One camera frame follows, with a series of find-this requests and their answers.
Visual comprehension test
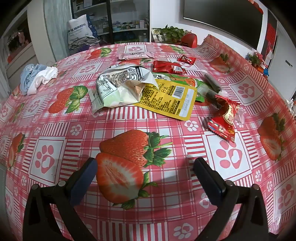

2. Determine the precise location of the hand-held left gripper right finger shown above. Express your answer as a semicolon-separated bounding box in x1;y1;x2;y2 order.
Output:
193;158;270;241

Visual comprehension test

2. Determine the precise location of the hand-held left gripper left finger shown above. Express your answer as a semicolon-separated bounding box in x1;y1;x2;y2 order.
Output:
22;158;99;241

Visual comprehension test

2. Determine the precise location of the strawberry print checked tablecloth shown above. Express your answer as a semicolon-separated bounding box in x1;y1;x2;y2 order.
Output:
0;35;296;241

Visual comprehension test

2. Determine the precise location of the red twisted candy packet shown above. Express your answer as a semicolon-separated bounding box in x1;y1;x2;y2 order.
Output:
207;95;240;142

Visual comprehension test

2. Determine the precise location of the yellow flat snack packet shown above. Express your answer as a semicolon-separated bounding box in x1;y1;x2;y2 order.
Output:
134;79;198;120

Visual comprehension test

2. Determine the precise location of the dark stick snack packet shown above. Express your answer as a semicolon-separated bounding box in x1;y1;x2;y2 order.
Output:
205;74;228;108

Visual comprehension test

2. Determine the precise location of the green snack packet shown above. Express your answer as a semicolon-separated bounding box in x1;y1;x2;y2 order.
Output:
153;73;210;103

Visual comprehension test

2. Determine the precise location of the large silver white snack bag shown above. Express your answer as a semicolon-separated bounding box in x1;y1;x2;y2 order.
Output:
88;64;160;114

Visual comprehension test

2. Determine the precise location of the white cloth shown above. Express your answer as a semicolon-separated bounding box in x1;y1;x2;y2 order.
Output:
27;66;58;95

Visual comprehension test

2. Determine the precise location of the light blue cloth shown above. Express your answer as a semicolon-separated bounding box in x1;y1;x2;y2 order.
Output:
20;64;50;95

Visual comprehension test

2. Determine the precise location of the red snack packet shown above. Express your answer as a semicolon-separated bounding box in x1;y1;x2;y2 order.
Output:
153;60;188;75

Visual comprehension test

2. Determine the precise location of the small red candy packet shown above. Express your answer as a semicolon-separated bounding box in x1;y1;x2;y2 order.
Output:
177;55;196;65

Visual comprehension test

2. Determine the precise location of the small flower pot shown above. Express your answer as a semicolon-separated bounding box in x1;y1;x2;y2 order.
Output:
246;52;263;67

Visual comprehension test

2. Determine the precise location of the pink snack packet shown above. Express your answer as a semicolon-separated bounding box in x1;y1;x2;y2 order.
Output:
118;51;155;60

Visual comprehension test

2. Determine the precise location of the grey cloth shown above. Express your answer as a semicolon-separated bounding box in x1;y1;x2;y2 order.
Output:
68;37;100;50

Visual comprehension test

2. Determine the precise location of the white side cabinet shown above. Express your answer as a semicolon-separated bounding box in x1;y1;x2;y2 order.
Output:
5;7;40;77

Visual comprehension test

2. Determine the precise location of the red round object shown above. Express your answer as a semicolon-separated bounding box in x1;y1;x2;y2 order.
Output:
181;33;198;48

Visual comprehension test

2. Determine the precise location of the white printed sack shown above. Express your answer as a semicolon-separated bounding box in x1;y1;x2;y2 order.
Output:
68;14;97;45

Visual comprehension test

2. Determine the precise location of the green potted plant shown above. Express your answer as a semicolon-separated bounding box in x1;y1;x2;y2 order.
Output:
159;25;185;43

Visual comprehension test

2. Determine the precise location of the black television screen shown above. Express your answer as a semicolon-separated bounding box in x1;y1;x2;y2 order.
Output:
183;0;264;49

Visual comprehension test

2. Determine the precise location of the glass door shelf cabinet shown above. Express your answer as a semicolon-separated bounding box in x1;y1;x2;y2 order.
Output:
70;0;151;44

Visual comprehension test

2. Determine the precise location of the red paper wall decoration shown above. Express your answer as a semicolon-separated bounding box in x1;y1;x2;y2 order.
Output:
266;16;278;54

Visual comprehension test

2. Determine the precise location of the photo frame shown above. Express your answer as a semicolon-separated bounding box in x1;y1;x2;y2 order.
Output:
151;28;162;42

